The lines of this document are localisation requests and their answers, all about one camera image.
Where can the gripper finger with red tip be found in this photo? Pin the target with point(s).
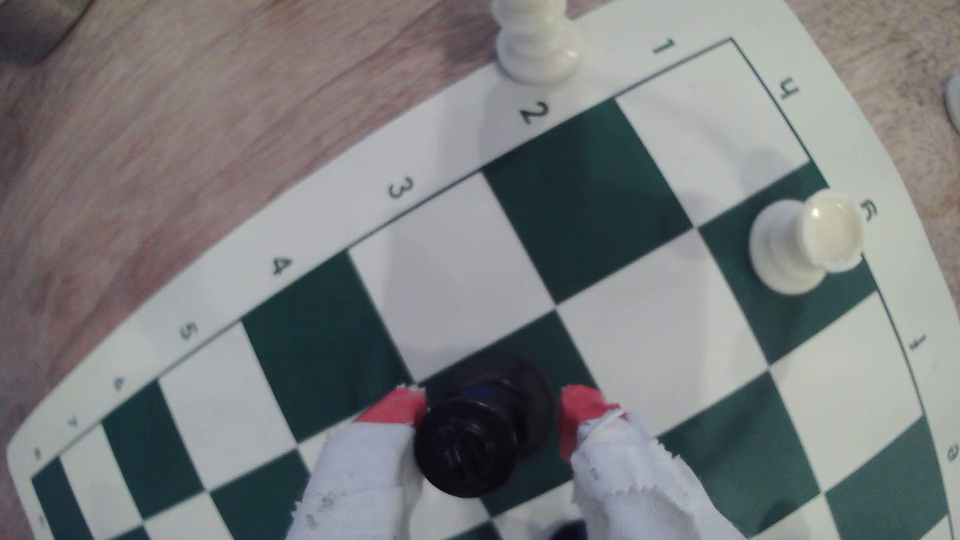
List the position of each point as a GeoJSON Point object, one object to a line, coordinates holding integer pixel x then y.
{"type": "Point", "coordinates": [360, 487]}
{"type": "Point", "coordinates": [630, 487]}

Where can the black king chess piece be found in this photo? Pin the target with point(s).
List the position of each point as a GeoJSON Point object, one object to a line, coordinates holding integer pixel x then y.
{"type": "Point", "coordinates": [472, 442]}

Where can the green and white chess mat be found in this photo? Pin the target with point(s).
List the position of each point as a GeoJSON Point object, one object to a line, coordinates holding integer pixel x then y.
{"type": "Point", "coordinates": [637, 315]}

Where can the white bishop chess piece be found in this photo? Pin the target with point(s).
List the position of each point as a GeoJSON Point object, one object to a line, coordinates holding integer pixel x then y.
{"type": "Point", "coordinates": [536, 45]}

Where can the white pawn on board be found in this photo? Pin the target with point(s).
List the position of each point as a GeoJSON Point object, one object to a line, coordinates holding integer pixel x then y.
{"type": "Point", "coordinates": [802, 244]}

